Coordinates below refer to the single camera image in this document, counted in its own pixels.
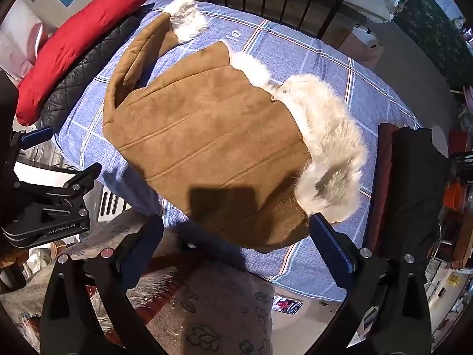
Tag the dark green floral cloth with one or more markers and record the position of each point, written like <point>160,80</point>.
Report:
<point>432,29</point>

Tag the grey floral fleece robe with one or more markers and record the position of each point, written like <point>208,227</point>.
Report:
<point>221,303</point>

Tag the smartphone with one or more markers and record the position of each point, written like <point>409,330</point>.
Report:
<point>287,305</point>

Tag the brown suede fur-trimmed coat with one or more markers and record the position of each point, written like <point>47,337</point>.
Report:
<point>207,125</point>

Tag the black metal bed rail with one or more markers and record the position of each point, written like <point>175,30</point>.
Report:
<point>284,7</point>

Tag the black quilted jacket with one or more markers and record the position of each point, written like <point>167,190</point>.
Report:
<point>81,77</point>

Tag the white plastic basket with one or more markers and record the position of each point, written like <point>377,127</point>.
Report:
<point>107,201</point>

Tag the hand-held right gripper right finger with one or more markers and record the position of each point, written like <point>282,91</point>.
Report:
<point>330,247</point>

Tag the blue plaid bed sheet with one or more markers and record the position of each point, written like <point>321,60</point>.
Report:
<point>314,63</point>

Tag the cardboard box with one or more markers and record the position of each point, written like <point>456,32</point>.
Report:
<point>364,50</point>

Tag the dark red garment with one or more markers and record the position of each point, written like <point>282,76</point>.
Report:
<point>384,162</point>

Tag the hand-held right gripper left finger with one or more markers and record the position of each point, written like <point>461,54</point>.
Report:
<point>145,242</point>

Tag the red padded jacket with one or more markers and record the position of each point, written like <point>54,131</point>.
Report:
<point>74,37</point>

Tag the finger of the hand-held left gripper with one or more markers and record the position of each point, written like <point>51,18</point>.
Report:
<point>37,136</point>
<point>74,183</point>

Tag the pink cloth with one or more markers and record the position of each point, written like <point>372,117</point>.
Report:
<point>18,44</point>

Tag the black garment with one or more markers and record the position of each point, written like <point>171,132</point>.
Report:
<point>414,177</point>

